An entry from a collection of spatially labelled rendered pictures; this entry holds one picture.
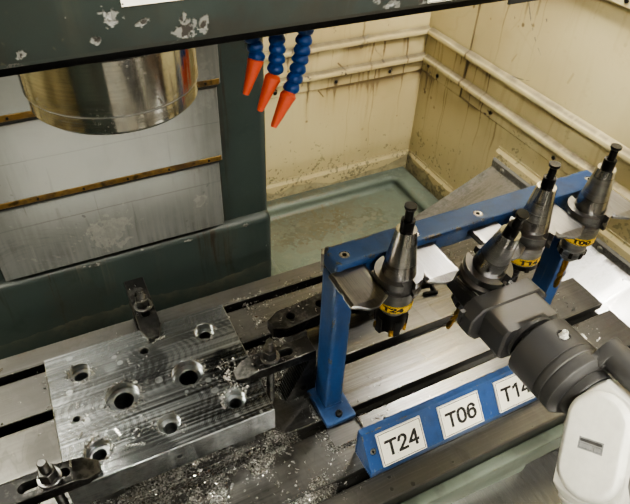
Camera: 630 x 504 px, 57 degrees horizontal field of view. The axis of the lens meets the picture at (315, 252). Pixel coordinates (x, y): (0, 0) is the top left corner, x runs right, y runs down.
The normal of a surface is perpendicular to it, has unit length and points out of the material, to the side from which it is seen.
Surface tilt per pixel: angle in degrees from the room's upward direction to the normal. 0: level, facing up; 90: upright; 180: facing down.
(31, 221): 90
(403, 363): 0
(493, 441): 0
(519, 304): 1
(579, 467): 53
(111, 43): 90
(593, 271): 24
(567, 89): 90
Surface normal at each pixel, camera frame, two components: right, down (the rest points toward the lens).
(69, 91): -0.11, 0.66
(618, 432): -0.69, -0.24
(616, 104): -0.90, 0.27
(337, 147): 0.44, 0.61
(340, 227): 0.04, -0.74
